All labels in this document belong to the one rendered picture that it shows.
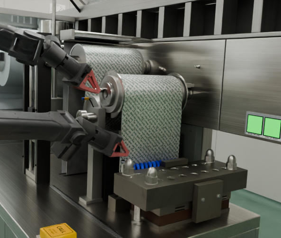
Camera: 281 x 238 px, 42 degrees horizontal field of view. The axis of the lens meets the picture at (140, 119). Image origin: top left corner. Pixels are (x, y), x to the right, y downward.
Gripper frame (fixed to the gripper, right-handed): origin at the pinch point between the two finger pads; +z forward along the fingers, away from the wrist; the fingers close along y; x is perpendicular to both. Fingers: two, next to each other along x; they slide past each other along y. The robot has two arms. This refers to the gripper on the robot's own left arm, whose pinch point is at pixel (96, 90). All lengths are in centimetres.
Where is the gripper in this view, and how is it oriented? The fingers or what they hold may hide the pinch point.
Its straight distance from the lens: 113.1
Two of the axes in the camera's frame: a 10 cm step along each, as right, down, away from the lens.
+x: 5.0, -8.3, 2.5
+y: 5.7, 0.9, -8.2
